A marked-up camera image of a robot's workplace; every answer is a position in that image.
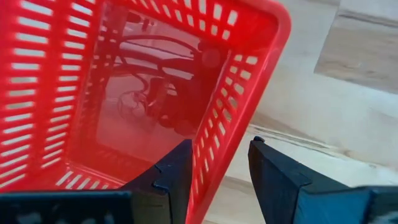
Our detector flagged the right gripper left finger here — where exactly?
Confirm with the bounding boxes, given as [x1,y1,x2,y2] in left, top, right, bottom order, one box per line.
[119,138,194,224]

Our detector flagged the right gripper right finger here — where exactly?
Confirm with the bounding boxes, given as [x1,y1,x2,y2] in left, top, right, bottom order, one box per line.
[248,136,373,224]

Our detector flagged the red slotted plastic basket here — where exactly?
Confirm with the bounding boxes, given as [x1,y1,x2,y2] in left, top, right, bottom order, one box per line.
[0,0,292,224]

